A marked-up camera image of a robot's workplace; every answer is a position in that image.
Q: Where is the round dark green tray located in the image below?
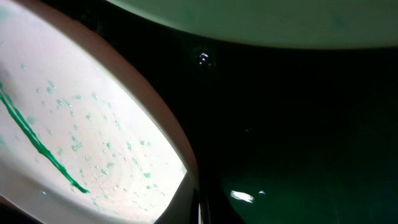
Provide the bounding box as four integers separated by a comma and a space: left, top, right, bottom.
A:
0, 0, 398, 224

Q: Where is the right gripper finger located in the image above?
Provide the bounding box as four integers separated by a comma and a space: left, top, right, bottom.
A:
155, 174, 199, 224

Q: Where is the white plate green smear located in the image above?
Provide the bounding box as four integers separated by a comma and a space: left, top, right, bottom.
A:
1, 1, 198, 223

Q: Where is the pale green plate top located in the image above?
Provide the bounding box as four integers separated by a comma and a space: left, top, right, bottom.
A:
109, 0, 397, 49

